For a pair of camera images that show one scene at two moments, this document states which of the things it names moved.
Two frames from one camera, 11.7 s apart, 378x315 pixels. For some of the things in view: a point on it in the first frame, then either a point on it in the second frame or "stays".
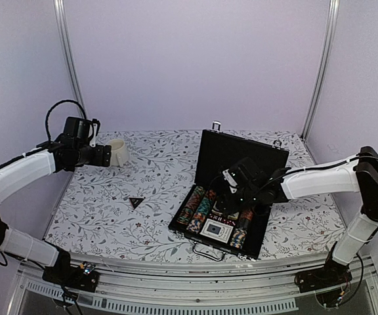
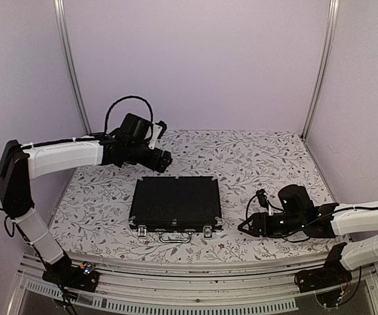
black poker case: x=237 y=231 to x=175 y=207
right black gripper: x=227 y=204 to x=239 y=228
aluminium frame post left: x=59 y=8 stays
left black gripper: x=100 y=161 to x=153 y=164
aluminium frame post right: x=333 y=18 stays
